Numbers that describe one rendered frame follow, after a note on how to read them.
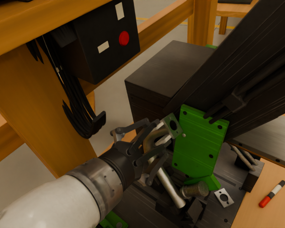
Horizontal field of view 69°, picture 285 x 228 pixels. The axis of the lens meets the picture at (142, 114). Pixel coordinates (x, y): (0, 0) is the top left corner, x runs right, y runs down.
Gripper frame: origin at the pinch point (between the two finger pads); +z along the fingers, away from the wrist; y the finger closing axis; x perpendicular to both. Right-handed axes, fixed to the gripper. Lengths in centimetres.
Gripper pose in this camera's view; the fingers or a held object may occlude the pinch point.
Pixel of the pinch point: (163, 130)
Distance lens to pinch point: 51.4
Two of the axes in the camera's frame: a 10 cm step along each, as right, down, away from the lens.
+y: -5.0, -8.7, -0.2
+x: -6.6, 3.6, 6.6
